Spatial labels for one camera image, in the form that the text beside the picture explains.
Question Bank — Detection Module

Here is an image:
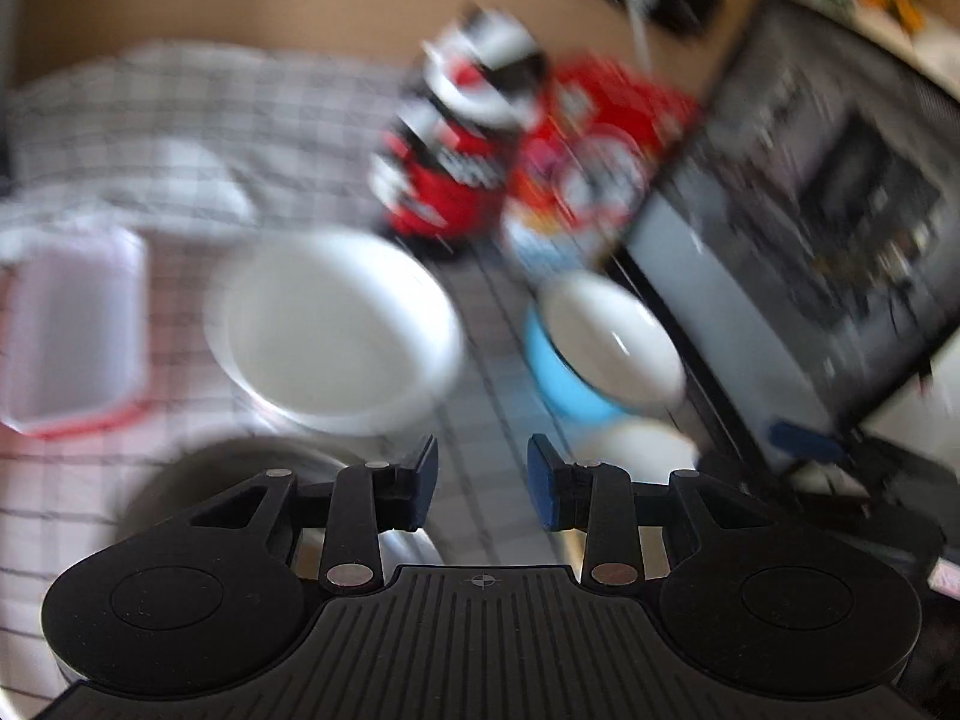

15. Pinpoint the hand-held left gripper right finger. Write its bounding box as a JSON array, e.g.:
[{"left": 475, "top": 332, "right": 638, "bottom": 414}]
[{"left": 527, "top": 433, "right": 803, "bottom": 590}]

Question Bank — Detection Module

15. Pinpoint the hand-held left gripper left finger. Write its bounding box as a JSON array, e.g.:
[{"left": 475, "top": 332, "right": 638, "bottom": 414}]
[{"left": 161, "top": 433, "right": 440, "bottom": 592}]

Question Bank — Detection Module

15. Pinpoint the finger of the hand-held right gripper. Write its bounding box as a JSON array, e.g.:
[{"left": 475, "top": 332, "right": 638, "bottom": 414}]
[{"left": 769, "top": 420, "right": 852, "bottom": 467}]

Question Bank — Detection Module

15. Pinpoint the blue enamel bowl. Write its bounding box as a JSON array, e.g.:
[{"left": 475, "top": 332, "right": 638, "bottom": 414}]
[{"left": 523, "top": 270, "right": 687, "bottom": 425}]

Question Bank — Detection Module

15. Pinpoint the large white paper bowl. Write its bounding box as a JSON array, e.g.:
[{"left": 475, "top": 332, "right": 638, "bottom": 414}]
[{"left": 202, "top": 229, "right": 467, "bottom": 437}]

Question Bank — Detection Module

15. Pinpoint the stainless steel bowl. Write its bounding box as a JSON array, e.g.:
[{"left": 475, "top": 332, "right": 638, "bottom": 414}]
[{"left": 120, "top": 435, "right": 443, "bottom": 567}]

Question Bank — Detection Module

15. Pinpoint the black framed monitor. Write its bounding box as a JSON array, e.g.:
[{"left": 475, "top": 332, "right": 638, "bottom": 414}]
[{"left": 607, "top": 0, "right": 960, "bottom": 473}]

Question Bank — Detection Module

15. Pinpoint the red racing figurine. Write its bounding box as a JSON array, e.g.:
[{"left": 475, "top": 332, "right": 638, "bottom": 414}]
[{"left": 371, "top": 4, "right": 552, "bottom": 260}]

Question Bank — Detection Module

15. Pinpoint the red and white cereal bag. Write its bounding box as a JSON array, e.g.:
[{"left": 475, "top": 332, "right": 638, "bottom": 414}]
[{"left": 499, "top": 52, "right": 702, "bottom": 278}]

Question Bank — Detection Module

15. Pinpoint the white and red rectangular container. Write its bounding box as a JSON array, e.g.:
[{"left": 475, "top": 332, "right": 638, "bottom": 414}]
[{"left": 0, "top": 221, "right": 151, "bottom": 440}]

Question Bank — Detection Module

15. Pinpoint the black-and-white checked cloth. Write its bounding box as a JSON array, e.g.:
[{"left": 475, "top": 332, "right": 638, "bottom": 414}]
[{"left": 0, "top": 41, "right": 721, "bottom": 698}]

